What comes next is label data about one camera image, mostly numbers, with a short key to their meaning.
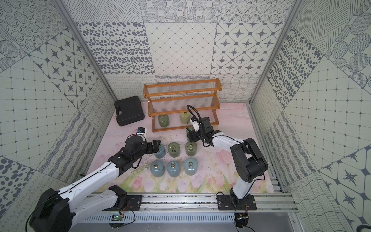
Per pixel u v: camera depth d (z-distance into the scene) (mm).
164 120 991
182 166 871
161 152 852
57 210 393
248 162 472
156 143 793
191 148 859
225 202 737
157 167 781
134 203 735
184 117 1012
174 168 782
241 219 720
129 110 1113
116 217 715
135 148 629
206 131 744
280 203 766
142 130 736
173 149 858
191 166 781
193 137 837
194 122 838
